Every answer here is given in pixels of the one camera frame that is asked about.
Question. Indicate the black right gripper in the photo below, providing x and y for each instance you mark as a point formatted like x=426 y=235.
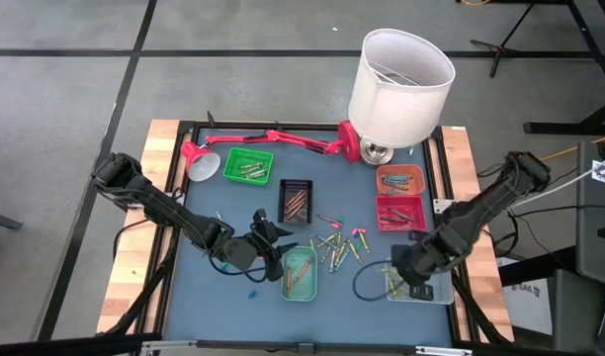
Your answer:
x=416 y=262

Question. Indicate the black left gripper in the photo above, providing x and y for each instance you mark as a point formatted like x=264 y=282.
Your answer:
x=245 y=249

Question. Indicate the red-brown crayon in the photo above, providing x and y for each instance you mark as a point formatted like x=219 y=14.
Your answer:
x=296 y=206
x=298 y=212
x=294 y=200

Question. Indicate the orange crayon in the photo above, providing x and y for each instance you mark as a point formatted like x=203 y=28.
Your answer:
x=303 y=272

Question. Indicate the orange-brown crayon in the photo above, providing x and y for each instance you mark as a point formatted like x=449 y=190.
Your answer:
x=288 y=281

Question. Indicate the olive green crayon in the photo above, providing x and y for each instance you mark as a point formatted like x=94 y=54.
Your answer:
x=256 y=174
x=250 y=165

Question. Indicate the yellow-green crayon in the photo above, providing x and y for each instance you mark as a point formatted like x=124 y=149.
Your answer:
x=354 y=251
x=364 y=241
x=249 y=171

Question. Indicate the purple crayon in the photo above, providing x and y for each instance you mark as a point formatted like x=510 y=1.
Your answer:
x=392 y=220
x=400 y=214

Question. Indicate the teal crayon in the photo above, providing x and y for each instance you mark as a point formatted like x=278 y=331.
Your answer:
x=396 y=190
x=398 y=183

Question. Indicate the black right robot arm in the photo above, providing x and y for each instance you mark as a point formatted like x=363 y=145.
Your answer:
x=480 y=212

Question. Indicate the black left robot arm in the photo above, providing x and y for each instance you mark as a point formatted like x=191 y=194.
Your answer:
x=154 y=207

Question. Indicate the clear plastic bin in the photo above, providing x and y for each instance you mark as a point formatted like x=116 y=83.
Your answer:
x=446 y=293

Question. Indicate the short yellow crayon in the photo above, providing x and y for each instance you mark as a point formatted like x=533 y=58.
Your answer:
x=311 y=242

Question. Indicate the pink crayon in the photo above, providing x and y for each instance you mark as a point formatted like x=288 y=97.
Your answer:
x=329 y=220

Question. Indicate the black mesh basket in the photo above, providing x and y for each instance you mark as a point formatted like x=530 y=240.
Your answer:
x=283 y=187

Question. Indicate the green-yellow crayon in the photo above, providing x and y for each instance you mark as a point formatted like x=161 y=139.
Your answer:
x=340 y=250

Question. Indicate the teal plastic bin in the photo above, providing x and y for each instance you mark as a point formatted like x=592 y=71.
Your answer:
x=307 y=293

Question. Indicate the blue crayon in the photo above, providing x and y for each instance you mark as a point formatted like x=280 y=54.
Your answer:
x=344 y=261

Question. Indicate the blue eraser cap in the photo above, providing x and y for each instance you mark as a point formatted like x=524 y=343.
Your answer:
x=252 y=294

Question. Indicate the green eraser cap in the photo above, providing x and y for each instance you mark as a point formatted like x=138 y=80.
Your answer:
x=224 y=267

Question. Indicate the red mesh basket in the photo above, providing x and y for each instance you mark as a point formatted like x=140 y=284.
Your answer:
x=417 y=220

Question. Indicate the pink eraser cap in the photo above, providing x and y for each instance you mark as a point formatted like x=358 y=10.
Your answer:
x=358 y=231

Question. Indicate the green mesh basket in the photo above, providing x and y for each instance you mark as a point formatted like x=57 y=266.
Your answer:
x=231 y=173

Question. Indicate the white labelled box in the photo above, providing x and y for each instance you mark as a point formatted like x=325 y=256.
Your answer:
x=527 y=306

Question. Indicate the large white paper roll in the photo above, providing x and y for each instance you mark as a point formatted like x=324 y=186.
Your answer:
x=349 y=143

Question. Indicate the orange plastic bin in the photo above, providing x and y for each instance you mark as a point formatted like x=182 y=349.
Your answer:
x=418 y=170

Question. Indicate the white shade table lamp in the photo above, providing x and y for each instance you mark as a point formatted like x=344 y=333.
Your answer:
x=399 y=99

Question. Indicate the grey metal cabinet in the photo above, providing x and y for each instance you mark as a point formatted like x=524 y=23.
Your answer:
x=599 y=222

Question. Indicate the black tripod stand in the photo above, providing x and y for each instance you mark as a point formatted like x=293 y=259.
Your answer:
x=500 y=48

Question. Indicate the dark grey floor stand leg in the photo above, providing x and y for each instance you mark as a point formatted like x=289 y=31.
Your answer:
x=3 y=221

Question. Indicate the black metal rig frame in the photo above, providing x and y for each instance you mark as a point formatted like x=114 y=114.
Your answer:
x=307 y=124

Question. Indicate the black table leg frame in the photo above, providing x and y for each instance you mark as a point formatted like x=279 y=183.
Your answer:
x=569 y=127

